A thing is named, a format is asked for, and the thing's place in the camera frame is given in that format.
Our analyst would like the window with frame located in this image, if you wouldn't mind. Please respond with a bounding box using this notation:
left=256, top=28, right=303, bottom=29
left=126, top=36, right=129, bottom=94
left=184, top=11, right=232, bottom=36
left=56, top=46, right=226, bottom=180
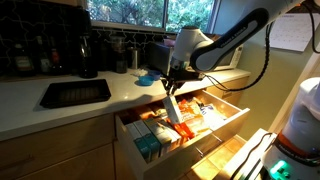
left=86, top=0, right=221, bottom=34

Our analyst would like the green and white box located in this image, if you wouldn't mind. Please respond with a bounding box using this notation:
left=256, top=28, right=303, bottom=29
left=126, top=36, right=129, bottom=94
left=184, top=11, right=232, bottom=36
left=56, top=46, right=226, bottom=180
left=143, top=117, right=173, bottom=156

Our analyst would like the black rectangular tray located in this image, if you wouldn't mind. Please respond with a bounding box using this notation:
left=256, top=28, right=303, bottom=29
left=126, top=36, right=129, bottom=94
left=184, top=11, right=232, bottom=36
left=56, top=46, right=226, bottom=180
left=39, top=78, right=112, bottom=109

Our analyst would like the black cable on robot stand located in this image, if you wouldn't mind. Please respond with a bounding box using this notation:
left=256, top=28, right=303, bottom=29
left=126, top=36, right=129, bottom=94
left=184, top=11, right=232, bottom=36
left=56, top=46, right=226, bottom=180
left=229, top=132, right=274, bottom=180

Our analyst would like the white slim box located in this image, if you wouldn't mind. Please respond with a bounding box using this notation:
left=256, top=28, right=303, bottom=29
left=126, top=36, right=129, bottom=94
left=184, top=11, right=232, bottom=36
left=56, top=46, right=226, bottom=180
left=158, top=119, right=184, bottom=148

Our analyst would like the red orange slim packet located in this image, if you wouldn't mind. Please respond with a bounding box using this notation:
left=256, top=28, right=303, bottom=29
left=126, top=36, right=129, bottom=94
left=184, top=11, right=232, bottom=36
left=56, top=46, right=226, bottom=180
left=166, top=121, right=196, bottom=141

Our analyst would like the wooden cabinet drawer with handle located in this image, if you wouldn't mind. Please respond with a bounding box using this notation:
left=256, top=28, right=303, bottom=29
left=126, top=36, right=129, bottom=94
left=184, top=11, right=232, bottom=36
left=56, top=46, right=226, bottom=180
left=205, top=76, right=250, bottom=106

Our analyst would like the metal drawer handle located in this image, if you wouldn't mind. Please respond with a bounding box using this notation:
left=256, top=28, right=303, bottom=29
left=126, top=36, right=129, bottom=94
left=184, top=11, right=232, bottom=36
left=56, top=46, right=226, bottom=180
left=195, top=133, right=224, bottom=158
left=221, top=89, right=238, bottom=101

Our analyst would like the open wooden drawer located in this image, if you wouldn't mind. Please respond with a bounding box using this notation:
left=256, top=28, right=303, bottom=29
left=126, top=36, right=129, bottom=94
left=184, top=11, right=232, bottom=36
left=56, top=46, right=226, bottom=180
left=114, top=88, right=251, bottom=180

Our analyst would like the white microwave oven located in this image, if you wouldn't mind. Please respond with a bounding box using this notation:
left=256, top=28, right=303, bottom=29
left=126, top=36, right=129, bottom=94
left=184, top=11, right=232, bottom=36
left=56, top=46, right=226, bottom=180
left=213, top=44, right=244, bottom=72

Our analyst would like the small light blue bowl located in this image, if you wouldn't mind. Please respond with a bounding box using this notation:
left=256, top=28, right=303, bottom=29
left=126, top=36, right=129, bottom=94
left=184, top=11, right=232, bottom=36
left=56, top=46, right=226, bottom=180
left=137, top=75, right=155, bottom=87

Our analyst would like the dark tall slim bottle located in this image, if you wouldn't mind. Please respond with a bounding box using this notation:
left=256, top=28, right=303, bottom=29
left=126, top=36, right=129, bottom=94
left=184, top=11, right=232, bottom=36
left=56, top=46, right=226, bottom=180
left=34, top=35, right=51, bottom=75

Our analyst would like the orange snack bag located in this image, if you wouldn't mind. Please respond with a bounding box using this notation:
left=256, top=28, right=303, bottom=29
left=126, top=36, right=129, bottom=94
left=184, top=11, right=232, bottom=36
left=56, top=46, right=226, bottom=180
left=178, top=99, right=209, bottom=136

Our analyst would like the white carton box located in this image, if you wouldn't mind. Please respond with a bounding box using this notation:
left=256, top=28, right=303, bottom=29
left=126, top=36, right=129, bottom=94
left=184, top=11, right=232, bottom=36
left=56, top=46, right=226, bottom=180
left=162, top=95, right=184, bottom=125

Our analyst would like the white and blue snack bag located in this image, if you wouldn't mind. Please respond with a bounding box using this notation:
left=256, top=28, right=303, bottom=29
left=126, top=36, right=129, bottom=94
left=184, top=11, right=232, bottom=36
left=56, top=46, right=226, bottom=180
left=199, top=104, right=228, bottom=130

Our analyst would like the glass jar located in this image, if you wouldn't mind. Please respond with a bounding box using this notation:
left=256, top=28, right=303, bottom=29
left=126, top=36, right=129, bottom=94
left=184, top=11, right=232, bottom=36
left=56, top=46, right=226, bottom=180
left=110, top=33, right=128, bottom=74

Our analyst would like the white crumpled paper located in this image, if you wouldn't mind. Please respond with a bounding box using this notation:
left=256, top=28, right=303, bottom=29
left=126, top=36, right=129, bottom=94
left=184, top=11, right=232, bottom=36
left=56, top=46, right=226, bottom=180
left=133, top=68, right=149, bottom=78

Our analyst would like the tall black countertop appliance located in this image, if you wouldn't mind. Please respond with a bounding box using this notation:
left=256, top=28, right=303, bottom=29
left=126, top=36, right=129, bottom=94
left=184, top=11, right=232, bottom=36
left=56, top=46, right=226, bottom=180
left=77, top=8, right=99, bottom=79

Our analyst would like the teal and white box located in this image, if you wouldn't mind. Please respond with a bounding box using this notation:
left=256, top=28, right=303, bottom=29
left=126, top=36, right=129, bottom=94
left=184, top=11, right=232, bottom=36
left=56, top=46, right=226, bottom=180
left=133, top=119, right=162, bottom=160
left=125, top=122, right=152, bottom=164

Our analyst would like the white wall calendar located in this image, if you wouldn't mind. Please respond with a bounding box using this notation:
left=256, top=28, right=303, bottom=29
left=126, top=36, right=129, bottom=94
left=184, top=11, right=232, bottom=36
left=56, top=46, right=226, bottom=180
left=269, top=13, right=320, bottom=53

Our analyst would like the dark bottle with red label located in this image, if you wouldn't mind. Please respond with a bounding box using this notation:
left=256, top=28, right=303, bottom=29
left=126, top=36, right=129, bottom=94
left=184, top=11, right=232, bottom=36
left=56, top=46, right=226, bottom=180
left=49, top=36, right=64, bottom=75

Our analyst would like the dark bottle with pale label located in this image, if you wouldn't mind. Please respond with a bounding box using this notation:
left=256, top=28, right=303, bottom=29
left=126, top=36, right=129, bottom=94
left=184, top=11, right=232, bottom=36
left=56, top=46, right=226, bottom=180
left=13, top=43, right=35, bottom=77

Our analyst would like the small pink bowl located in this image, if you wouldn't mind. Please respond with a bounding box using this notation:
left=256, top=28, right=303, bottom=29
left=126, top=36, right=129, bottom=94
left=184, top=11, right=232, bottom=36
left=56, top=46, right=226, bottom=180
left=163, top=38, right=177, bottom=48

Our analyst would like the metal canister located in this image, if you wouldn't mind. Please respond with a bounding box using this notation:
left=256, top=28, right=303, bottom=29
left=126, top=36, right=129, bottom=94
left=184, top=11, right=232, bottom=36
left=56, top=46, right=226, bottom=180
left=127, top=47, right=142, bottom=70

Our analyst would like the wide wooden cabinet drawer front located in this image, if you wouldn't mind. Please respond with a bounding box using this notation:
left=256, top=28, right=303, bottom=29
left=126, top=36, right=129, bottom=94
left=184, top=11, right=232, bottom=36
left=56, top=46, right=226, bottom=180
left=0, top=113, right=116, bottom=173

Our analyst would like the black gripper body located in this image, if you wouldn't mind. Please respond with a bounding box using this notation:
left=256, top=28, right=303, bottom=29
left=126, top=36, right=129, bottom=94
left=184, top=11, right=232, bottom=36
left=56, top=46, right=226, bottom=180
left=168, top=68, right=205, bottom=86

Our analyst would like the metal lower drawer handle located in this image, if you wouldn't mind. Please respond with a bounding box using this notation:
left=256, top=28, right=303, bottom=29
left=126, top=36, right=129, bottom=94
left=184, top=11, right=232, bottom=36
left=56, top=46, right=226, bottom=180
left=195, top=133, right=224, bottom=158

